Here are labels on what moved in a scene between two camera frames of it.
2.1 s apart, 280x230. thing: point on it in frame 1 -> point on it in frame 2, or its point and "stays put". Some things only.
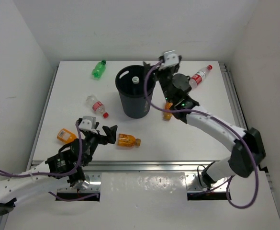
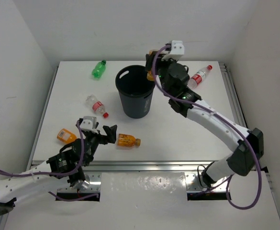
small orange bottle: x=167 y=116 -> x=150 y=75
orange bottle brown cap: x=127 y=140 stays put
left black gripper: x=99 y=136 stays put
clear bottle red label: x=199 y=76 stays put
